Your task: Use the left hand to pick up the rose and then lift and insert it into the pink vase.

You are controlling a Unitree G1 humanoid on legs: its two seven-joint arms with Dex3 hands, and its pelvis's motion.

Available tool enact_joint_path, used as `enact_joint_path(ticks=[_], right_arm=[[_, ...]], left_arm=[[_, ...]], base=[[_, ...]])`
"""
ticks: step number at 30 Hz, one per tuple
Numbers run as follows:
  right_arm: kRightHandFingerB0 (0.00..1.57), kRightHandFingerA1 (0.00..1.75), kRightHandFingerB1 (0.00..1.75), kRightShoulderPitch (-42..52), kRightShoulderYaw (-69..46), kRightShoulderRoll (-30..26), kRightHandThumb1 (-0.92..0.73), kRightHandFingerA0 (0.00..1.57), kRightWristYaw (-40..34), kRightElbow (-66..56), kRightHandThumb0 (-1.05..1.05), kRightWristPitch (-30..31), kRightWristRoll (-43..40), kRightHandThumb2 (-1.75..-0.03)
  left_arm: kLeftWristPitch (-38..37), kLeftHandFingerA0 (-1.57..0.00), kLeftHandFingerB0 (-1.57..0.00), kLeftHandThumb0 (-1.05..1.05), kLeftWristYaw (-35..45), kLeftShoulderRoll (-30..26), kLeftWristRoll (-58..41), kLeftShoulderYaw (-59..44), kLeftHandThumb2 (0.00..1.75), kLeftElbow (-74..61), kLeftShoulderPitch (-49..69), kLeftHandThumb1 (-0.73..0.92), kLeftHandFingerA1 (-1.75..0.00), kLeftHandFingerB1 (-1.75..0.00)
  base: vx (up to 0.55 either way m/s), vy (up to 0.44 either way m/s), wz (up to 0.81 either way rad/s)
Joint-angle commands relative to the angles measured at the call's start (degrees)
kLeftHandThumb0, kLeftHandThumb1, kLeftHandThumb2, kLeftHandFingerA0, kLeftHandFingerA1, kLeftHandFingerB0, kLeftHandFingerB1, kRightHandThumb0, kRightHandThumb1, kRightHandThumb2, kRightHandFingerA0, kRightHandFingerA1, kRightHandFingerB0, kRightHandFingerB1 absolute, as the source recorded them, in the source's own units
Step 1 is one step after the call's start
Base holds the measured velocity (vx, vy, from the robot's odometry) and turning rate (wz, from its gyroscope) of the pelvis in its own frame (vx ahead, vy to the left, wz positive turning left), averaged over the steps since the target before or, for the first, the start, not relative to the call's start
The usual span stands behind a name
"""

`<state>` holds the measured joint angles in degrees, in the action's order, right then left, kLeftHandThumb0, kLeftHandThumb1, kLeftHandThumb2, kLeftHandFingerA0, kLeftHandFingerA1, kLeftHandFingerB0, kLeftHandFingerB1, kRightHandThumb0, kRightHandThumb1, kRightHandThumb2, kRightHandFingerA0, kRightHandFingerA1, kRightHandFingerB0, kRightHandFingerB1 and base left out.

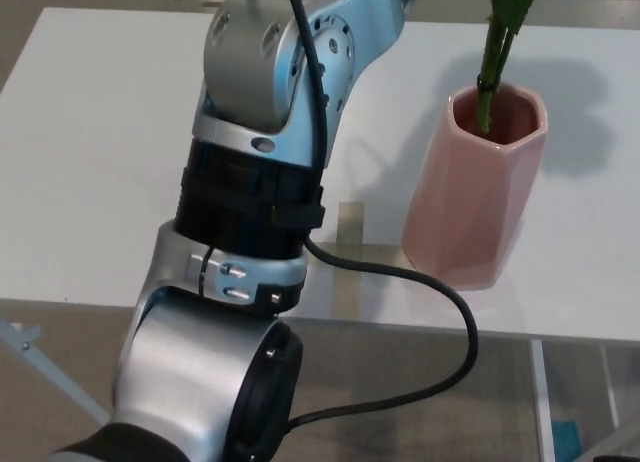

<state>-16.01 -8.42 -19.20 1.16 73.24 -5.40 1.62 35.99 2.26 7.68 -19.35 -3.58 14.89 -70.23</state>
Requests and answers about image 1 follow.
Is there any white table leg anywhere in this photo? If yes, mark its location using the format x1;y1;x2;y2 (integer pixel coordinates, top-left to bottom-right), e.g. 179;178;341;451
598;345;625;429
528;339;555;462

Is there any pink faceted ceramic vase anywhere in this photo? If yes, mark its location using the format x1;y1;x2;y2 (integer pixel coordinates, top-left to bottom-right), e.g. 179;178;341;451
400;81;550;292

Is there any light blue metal frame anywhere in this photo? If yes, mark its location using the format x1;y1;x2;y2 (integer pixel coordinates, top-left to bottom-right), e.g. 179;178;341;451
0;311;110;426

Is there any teal floor marker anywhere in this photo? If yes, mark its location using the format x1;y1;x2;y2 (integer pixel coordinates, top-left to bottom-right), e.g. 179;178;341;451
551;418;582;462

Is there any pink artificial rose bouquet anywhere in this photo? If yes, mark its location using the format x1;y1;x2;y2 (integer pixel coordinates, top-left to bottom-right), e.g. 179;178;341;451
474;0;527;134

